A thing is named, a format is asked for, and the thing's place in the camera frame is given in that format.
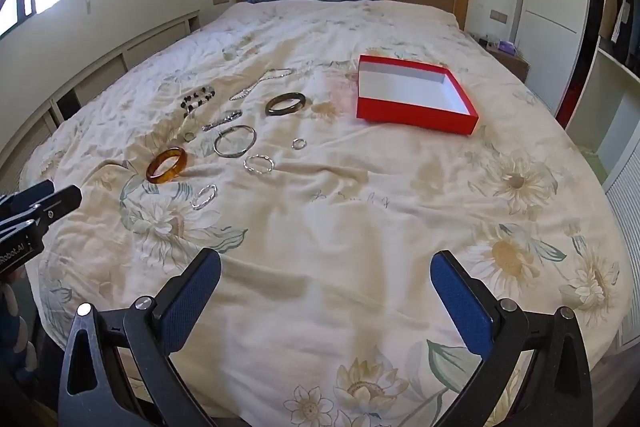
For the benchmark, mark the person's left hand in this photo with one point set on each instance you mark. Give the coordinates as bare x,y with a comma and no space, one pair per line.
17,332

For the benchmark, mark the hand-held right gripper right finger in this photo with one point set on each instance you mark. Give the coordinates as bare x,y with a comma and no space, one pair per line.
460,307

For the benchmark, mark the dark green bangle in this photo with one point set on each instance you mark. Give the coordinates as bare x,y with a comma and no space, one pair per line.
272,109

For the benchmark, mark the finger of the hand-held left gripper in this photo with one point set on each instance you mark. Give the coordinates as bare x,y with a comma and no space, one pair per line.
60,203
25,198

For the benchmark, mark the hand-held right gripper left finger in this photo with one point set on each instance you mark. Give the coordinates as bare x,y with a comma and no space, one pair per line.
192,307

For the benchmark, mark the purple box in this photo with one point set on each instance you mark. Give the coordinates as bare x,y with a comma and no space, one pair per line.
507,47

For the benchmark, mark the white louvred panel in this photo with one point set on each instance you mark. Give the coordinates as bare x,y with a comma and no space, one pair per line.
625,232

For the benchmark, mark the amber bangle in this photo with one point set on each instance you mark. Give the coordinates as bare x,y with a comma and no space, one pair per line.
152,172

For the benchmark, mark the large silver bangle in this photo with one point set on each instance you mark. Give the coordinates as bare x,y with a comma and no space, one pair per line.
220,152

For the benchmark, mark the red cardboard box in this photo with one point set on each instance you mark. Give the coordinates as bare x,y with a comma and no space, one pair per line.
410,112

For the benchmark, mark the open closet with clothes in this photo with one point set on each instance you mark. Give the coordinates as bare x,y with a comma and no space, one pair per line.
617,7

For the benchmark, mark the wooden nightstand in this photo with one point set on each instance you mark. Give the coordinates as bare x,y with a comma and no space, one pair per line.
515,64

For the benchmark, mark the low white wall cabinet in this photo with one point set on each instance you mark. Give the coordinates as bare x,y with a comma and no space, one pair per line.
100,72

